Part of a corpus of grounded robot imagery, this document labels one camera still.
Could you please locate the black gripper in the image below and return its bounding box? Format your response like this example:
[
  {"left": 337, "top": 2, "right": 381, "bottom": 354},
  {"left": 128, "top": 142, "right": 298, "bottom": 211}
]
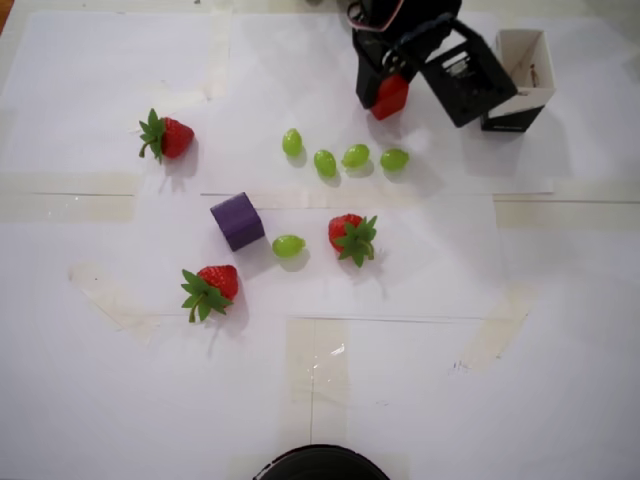
[{"left": 352, "top": 28, "right": 426, "bottom": 107}]

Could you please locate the red cube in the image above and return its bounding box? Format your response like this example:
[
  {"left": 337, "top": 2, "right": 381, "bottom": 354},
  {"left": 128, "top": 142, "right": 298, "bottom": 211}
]
[{"left": 368, "top": 74, "right": 412, "bottom": 122}]

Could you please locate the purple cube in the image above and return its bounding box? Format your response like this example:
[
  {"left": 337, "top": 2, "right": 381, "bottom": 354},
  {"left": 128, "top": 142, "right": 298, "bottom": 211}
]
[{"left": 209, "top": 191, "right": 265, "bottom": 253}]

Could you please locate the white paper sheet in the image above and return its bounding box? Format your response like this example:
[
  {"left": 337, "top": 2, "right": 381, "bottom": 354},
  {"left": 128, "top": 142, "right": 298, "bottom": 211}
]
[
  {"left": 133, "top": 192, "right": 504, "bottom": 322},
  {"left": 198, "top": 10, "right": 557, "bottom": 197}
]

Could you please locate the green plastic grape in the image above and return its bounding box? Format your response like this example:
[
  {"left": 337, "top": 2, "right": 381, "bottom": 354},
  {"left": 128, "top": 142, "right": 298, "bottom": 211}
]
[
  {"left": 271, "top": 234, "right": 307, "bottom": 260},
  {"left": 341, "top": 143, "right": 372, "bottom": 169},
  {"left": 282, "top": 127, "right": 304, "bottom": 159},
  {"left": 313, "top": 148, "right": 337, "bottom": 179},
  {"left": 380, "top": 148, "right": 412, "bottom": 173}
]

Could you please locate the white and black carton box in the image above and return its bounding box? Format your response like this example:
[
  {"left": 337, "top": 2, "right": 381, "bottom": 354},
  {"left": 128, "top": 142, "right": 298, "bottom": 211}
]
[{"left": 480, "top": 28, "right": 558, "bottom": 134}]

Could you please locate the red plastic strawberry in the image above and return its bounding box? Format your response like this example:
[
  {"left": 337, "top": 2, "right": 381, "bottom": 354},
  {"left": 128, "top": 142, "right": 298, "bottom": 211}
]
[
  {"left": 138, "top": 108, "right": 196, "bottom": 166},
  {"left": 328, "top": 213, "right": 379, "bottom": 269},
  {"left": 180, "top": 264, "right": 240, "bottom": 324}
]

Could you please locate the black round object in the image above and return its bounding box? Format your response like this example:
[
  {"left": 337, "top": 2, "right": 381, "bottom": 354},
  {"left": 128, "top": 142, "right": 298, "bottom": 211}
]
[{"left": 252, "top": 443, "right": 392, "bottom": 480}]

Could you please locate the white red servo cable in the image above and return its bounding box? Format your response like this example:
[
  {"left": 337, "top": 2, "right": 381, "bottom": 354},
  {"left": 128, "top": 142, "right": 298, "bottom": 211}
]
[{"left": 347, "top": 0, "right": 406, "bottom": 31}]

